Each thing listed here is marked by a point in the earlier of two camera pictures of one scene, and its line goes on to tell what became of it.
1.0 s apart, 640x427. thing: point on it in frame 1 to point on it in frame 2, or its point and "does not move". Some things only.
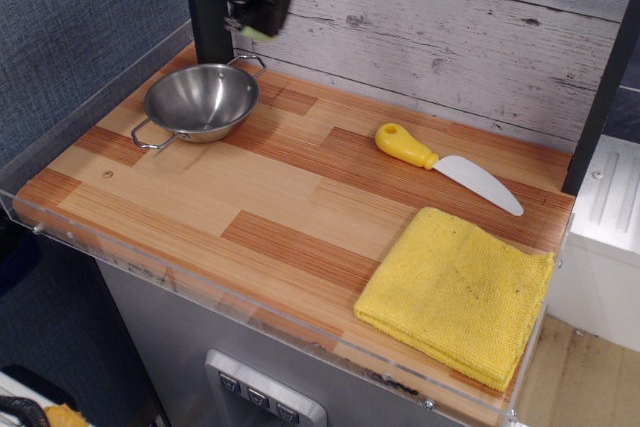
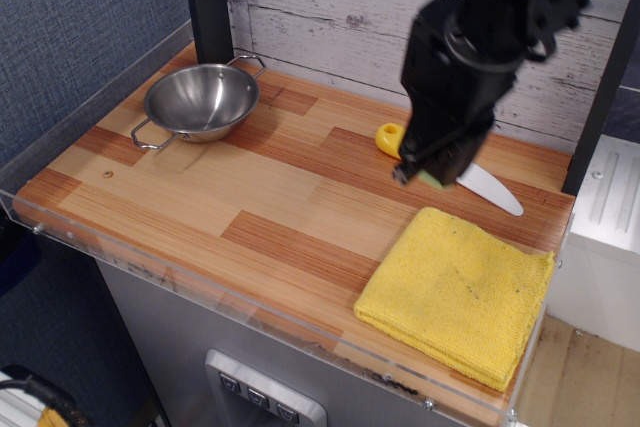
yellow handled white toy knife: (393, 140) does not move
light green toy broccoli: (255, 34) to (426, 177)
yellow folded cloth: (459, 295) does not move
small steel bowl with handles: (199, 102) does not move
